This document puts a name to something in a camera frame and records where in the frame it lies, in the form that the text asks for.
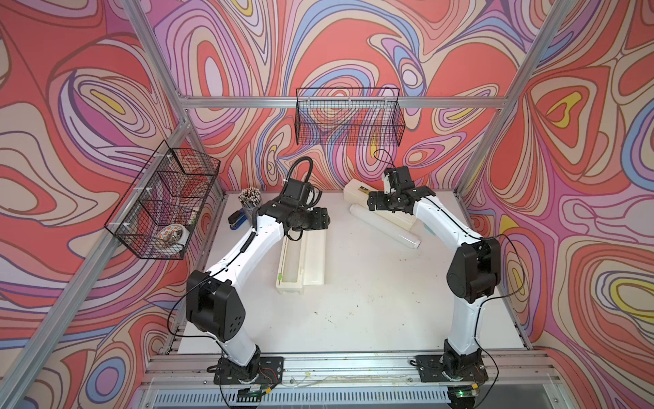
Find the white wrap dispenser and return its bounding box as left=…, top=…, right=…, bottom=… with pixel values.
left=343, top=179, right=417, bottom=231
left=275, top=230, right=327, bottom=294

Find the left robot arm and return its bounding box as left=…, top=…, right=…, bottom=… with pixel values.
left=185, top=156, right=330, bottom=379

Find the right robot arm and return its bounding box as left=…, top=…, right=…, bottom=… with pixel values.
left=367, top=166, right=501, bottom=381

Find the pencil cup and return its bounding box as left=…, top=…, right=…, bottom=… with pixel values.
left=238, top=187, right=262, bottom=222

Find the blue stapler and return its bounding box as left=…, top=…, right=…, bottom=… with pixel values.
left=228, top=209, right=248, bottom=230

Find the tape roll in basket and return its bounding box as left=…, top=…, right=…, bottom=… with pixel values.
left=153, top=224, right=190, bottom=255

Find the back wire basket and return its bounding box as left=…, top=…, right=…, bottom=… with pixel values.
left=295, top=85, right=405, bottom=148

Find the wire basket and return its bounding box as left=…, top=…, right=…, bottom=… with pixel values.
left=295, top=85, right=405, bottom=148
left=104, top=141, right=221, bottom=260

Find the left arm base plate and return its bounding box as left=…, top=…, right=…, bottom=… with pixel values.
left=212, top=356, right=284, bottom=386

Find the left wire basket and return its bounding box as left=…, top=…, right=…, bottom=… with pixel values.
left=104, top=141, right=221, bottom=260

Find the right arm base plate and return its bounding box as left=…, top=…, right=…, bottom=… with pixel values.
left=410, top=353, right=489, bottom=384

